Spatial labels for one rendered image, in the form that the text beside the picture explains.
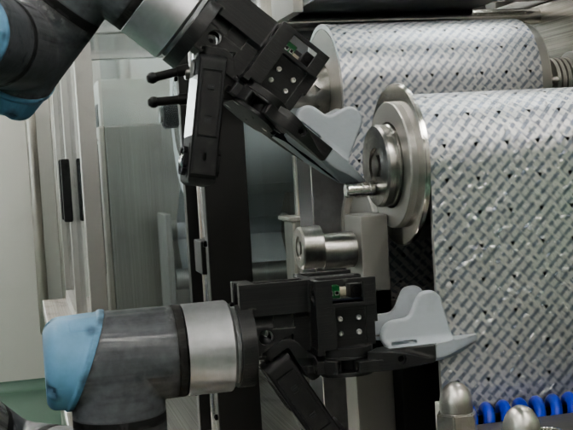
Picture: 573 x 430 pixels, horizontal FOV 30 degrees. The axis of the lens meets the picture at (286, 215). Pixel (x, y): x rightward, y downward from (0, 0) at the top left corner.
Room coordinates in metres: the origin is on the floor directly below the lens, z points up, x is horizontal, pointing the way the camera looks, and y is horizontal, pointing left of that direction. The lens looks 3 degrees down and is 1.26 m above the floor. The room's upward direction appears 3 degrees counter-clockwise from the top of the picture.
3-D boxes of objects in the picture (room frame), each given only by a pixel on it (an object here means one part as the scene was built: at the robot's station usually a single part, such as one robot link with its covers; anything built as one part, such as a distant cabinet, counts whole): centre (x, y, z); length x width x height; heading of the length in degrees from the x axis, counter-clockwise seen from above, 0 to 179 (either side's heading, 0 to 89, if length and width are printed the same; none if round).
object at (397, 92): (0.98, -0.10, 1.25); 0.15 x 0.01 x 0.15; 14
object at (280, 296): (0.89, -0.01, 1.12); 0.12 x 0.08 x 0.09; 104
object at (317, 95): (1.21, -0.02, 1.33); 0.06 x 0.06 x 0.06; 14
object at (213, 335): (0.87, 0.07, 1.11); 0.08 x 0.05 x 0.08; 14
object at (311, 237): (0.99, -0.02, 1.18); 0.04 x 0.02 x 0.04; 14
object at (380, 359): (0.88, -0.07, 1.09); 0.09 x 0.05 x 0.02; 103
